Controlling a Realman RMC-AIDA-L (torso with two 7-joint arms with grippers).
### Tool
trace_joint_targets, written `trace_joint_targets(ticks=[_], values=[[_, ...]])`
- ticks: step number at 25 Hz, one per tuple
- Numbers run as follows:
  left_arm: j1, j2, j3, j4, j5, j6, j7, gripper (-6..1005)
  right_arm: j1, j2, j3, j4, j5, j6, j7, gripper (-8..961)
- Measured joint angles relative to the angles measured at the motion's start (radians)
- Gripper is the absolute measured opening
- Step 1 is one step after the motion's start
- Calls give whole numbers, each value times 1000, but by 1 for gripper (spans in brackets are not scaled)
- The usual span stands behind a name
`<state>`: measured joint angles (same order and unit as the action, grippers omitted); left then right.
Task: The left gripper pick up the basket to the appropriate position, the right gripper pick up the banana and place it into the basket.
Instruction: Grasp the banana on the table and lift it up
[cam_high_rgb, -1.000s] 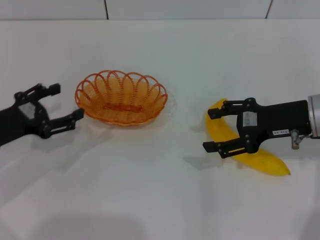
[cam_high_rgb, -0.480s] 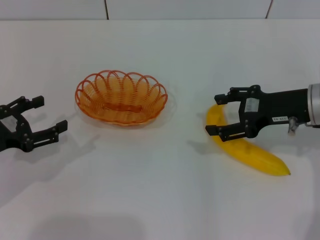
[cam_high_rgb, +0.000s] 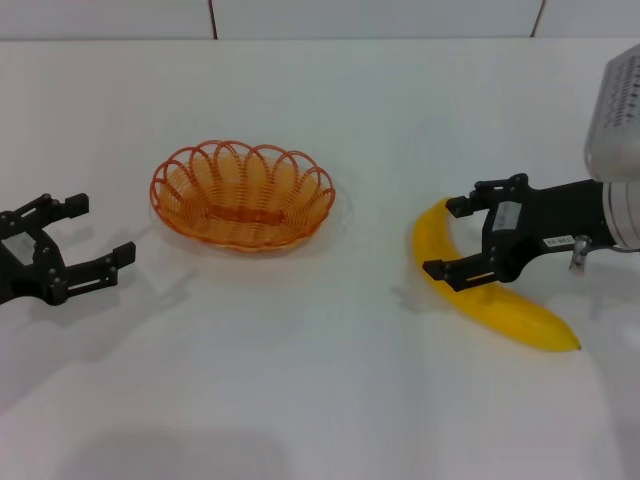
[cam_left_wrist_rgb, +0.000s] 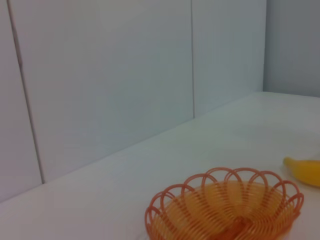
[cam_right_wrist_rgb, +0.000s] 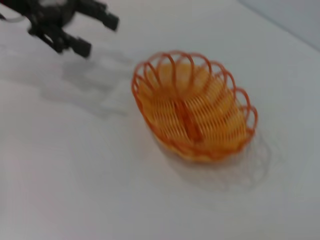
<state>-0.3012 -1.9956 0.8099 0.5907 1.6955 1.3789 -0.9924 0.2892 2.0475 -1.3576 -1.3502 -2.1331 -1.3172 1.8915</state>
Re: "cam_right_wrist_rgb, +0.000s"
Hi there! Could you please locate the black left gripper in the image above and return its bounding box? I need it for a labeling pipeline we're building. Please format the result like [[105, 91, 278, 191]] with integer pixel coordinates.
[[27, 0, 120, 59]]

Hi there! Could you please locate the orange wire basket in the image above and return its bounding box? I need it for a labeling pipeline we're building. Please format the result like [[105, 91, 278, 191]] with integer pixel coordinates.
[[131, 49, 258, 163]]

